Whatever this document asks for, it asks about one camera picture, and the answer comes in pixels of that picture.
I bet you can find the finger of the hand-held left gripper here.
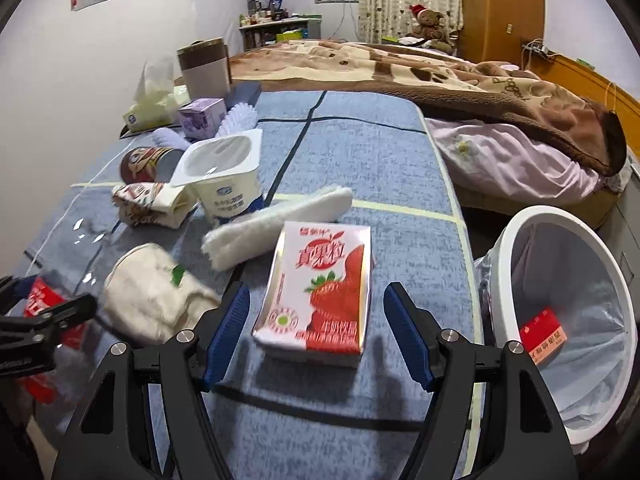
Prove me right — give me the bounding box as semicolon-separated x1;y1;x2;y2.
0;294;98;376
0;275;36;297

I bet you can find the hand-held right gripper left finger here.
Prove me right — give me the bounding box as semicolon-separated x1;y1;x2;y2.
52;282;251;480

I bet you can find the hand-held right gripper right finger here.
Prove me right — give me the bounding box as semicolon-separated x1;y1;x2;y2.
384;281;581;480

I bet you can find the red snack packet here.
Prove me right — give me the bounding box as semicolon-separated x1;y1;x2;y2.
17;275;88;406

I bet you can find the strawberry milk carton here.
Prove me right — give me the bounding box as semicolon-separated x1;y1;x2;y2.
251;220;376;370

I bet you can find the patterned paper cup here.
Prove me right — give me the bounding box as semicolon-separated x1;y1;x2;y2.
111;181;198;231

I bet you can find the red paper packet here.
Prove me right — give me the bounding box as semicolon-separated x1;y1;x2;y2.
519;307;568;367

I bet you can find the white trash bin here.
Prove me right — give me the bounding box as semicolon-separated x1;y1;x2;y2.
472;205;638;453

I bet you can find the clear bin liner bag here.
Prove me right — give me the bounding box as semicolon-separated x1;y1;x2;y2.
472;220;631;431

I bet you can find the white fleece pad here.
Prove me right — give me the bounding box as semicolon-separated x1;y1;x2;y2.
201;185;354;271

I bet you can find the white yogurt cup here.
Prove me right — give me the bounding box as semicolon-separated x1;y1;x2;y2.
170;128;264;226

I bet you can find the white foam net sleeve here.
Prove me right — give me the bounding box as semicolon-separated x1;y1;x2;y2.
215;102;258;138
152;127;191;151

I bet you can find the tan mattress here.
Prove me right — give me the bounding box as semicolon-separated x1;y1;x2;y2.
452;175;623;228

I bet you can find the purple cardboard box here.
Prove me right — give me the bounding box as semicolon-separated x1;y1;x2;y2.
177;97;227;141

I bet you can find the yellow tissue pack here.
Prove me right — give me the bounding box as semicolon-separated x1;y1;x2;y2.
122;57;191;133

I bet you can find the brown printed blanket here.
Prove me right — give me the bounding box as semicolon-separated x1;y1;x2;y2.
230;40;628;177

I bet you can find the beige and brown tumbler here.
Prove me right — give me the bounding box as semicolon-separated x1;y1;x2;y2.
176;37;232;101

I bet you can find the cluttered desk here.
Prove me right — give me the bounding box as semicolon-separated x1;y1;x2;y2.
239;17;321;51

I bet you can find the brown teddy bear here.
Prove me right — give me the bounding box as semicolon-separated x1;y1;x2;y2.
405;4;453;53

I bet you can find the wooden headboard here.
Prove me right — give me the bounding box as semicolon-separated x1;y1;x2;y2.
530;52;640;156

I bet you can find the group of bottles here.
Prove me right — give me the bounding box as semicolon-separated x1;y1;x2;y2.
240;0;301;26

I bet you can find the wooden wardrobe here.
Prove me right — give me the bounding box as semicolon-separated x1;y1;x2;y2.
460;0;546;63

